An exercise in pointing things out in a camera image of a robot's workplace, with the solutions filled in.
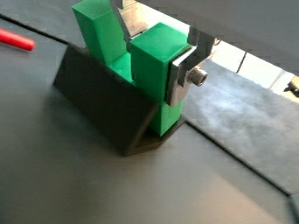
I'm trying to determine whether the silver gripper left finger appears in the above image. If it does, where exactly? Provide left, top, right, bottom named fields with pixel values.
left=109, top=0, right=149, bottom=51

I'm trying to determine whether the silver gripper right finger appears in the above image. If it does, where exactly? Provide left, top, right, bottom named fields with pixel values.
left=164, top=26, right=215, bottom=107

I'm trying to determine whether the green U-shaped block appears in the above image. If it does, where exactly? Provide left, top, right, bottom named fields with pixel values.
left=72, top=0, right=191, bottom=135

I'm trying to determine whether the red cylindrical peg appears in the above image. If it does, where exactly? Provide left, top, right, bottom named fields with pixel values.
left=0, top=29, right=35, bottom=51

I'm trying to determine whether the dark grey fixture bracket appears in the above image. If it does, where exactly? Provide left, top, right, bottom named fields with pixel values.
left=53, top=45, right=184, bottom=157

